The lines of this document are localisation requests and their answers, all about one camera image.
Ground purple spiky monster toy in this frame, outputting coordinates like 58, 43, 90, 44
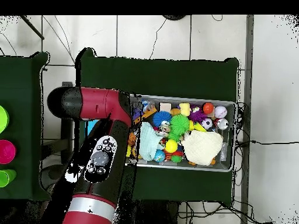
187, 104, 208, 123

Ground black diagonal rod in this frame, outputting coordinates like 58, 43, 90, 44
19, 15, 45, 40

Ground orange smooth ball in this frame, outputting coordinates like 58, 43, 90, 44
202, 102, 215, 115

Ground white baseball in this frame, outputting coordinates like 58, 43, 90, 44
214, 106, 228, 119

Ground light blue fluffy cloth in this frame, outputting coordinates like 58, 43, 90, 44
139, 121, 164, 162

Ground lime green plastic cup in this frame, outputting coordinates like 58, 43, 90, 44
0, 105, 10, 134
0, 169, 18, 188

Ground dark green table cloth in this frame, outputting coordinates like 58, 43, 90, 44
74, 47, 239, 207
0, 51, 53, 202

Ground wooden three-hole box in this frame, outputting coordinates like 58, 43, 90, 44
86, 119, 100, 136

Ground black upright panel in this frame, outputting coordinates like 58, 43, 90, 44
61, 81, 74, 165

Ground black round fixture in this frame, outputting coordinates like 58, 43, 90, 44
162, 15, 187, 21

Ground orange toy basketball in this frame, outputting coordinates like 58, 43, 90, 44
127, 132, 138, 146

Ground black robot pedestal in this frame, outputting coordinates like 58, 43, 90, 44
116, 199, 181, 224

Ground cream muslin cloth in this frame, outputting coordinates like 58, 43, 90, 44
180, 129, 224, 166

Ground blue spiky rubber ball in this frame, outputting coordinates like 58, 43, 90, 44
152, 110, 172, 127

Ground green spiky rubber ball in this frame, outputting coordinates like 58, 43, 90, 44
168, 114, 190, 142

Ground grey stand base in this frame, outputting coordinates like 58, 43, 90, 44
40, 163, 67, 190

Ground yellow smooth ball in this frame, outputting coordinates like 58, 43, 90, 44
164, 139, 179, 153

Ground silver mesh bin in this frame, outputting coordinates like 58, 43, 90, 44
127, 93, 238, 173

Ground pink plastic cup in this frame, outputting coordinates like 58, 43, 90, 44
0, 139, 17, 165

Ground yellow plush duck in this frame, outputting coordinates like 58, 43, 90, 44
179, 102, 192, 117

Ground black power cable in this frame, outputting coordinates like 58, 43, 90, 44
234, 139, 299, 147

